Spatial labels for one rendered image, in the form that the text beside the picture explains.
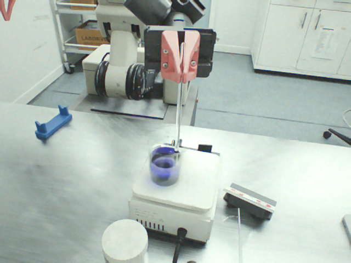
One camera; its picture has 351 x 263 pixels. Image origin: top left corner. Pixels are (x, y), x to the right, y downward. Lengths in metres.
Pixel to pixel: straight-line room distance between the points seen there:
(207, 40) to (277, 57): 2.54
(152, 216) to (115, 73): 0.89
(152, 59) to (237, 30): 3.02
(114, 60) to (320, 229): 1.02
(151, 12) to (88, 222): 0.36
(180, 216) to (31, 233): 0.25
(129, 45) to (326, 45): 2.16
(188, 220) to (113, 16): 0.99
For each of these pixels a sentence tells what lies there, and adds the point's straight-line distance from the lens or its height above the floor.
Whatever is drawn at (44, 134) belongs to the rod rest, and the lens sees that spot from 0.68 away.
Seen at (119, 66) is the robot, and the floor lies 0.66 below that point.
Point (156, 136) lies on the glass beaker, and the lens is 0.39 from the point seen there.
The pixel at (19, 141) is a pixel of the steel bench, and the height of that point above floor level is 0.75.
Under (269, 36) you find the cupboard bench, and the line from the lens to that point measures 2.85.
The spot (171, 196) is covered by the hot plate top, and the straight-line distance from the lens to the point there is 0.40.
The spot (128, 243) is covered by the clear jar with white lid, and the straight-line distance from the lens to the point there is 0.36.
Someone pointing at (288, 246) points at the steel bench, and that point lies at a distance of 0.50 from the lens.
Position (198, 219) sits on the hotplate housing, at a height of 0.82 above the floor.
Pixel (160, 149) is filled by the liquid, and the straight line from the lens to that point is 0.40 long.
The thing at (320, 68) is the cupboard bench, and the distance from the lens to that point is 3.08.
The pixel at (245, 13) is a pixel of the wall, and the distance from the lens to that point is 3.37.
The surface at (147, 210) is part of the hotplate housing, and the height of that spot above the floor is 0.81.
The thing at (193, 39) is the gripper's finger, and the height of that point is 1.03.
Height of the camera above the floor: 1.14
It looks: 36 degrees down
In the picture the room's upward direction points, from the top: 3 degrees clockwise
